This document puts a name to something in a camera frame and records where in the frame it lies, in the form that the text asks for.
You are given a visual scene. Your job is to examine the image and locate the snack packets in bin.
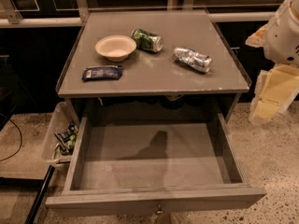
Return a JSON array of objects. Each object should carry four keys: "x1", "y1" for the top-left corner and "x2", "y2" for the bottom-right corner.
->
[{"x1": 52, "y1": 122, "x2": 78, "y2": 158}]

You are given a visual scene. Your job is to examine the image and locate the open grey top drawer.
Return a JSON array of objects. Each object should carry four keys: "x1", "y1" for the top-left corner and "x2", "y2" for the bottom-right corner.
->
[{"x1": 46, "y1": 114, "x2": 266, "y2": 217}]

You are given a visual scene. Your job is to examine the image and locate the metal railing frame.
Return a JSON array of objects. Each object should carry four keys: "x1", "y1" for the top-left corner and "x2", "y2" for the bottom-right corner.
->
[{"x1": 0, "y1": 0, "x2": 284, "y2": 27}]

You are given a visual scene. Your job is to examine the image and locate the green soda can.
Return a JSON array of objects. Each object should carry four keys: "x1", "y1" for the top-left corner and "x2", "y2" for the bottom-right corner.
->
[{"x1": 131, "y1": 29, "x2": 163, "y2": 53}]

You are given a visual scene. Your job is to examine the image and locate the black cable on floor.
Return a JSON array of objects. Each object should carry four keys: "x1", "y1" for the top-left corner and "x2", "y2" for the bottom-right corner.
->
[{"x1": 0, "y1": 112, "x2": 23, "y2": 162}]

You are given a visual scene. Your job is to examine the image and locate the metal drawer handle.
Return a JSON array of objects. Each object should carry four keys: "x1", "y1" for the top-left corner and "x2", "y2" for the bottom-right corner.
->
[{"x1": 155, "y1": 204, "x2": 164, "y2": 216}]

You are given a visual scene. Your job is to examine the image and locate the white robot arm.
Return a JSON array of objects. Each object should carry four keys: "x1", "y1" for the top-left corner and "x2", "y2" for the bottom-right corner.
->
[{"x1": 246, "y1": 0, "x2": 299, "y2": 125}]

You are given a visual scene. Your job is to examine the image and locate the silver redbull can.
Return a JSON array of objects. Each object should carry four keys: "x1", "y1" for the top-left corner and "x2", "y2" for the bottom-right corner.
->
[{"x1": 173, "y1": 47, "x2": 212, "y2": 74}]

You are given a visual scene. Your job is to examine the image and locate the grey wooden cabinet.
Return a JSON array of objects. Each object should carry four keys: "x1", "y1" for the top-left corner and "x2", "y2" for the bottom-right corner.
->
[{"x1": 56, "y1": 10, "x2": 250, "y2": 119}]

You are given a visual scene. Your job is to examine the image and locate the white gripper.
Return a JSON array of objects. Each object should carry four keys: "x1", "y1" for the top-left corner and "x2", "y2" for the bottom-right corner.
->
[{"x1": 245, "y1": 3, "x2": 299, "y2": 124}]

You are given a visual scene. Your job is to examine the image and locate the blue snack packet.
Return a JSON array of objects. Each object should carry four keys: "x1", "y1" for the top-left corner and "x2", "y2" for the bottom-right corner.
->
[{"x1": 81, "y1": 65, "x2": 122, "y2": 81}]

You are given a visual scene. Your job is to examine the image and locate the beige paper bowl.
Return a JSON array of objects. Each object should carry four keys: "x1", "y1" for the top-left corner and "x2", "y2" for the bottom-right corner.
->
[{"x1": 95, "y1": 35, "x2": 136, "y2": 62}]

